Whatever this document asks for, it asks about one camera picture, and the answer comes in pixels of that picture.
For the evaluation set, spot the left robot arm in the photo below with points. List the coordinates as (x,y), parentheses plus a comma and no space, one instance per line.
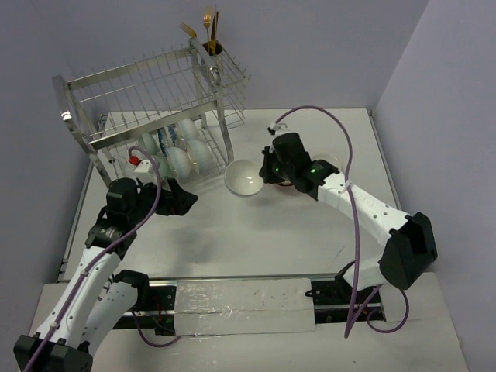
(97,295)

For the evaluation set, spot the mint bowl gold rim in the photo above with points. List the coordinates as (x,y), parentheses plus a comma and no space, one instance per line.
(164,168)

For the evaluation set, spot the white bowl front stack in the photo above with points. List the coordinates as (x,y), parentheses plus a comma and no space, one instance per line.
(200,155)

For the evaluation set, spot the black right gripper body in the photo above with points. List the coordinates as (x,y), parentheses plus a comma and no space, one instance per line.
(275,170)

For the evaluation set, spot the brown lattice pattern bowl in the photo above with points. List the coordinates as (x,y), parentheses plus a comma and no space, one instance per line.
(285,184)

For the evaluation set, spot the gold knife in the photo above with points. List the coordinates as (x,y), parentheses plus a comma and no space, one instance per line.
(213,39)

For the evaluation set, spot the white bowl brown pattern stack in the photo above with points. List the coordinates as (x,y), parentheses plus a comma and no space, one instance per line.
(242,178)

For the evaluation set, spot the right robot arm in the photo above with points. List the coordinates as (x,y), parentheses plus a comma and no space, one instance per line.
(408,242)

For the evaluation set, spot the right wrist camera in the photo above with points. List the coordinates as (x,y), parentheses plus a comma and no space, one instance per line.
(276,129)

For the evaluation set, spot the perforated steel cutlery holder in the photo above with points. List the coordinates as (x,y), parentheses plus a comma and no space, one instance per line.
(208,62)

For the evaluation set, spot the white orange bottom bowl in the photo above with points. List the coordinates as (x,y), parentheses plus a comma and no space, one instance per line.
(330,159)

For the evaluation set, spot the white bowl orange stack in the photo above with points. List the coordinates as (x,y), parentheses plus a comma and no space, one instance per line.
(180,162)

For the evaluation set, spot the taped white cover sheet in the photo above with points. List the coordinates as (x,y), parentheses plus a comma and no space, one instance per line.
(221,308)

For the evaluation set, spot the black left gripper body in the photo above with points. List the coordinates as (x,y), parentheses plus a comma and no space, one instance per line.
(167,199)

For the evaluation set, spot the black mounting rail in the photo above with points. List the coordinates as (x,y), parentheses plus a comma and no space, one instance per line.
(331,298)

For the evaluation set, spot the stainless steel dish rack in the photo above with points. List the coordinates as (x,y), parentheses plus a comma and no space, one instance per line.
(108,111)

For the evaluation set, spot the gold fork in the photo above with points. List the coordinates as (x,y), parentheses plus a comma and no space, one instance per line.
(207,22)

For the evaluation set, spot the blue floral bowl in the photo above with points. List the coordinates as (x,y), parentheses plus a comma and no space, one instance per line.
(172,136)

